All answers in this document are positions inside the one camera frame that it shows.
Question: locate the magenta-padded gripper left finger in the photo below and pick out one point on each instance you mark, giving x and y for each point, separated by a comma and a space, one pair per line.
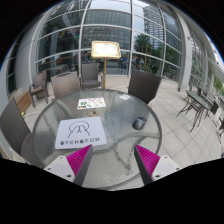
77, 159

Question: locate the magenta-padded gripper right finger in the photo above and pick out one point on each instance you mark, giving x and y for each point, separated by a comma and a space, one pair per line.
149, 160

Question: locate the black computer mouse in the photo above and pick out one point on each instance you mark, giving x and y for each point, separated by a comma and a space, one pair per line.
139, 123

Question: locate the white printed mouse pad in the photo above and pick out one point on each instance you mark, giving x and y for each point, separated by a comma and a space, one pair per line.
80, 133

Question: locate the brown tape roll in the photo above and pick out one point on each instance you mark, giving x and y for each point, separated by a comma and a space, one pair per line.
89, 113

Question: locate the white picture card sheet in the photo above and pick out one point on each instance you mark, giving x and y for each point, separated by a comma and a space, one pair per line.
91, 103

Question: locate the dark wicker chair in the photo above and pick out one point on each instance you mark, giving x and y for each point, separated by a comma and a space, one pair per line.
13, 126
144, 86

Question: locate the wooden slat bench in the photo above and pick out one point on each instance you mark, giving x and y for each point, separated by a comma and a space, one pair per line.
24, 102
2, 151

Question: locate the brown wicker chair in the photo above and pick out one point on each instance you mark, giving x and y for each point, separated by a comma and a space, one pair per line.
65, 85

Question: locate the green metal table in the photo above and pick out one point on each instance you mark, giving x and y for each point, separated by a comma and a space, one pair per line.
198, 100

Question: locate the grey wicker armchair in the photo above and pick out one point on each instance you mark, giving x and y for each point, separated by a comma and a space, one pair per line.
90, 75

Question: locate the brown wicker armchair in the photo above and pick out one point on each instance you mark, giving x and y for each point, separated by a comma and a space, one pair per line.
39, 81

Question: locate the gold framed menu stand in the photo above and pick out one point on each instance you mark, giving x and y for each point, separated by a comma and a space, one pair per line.
105, 50

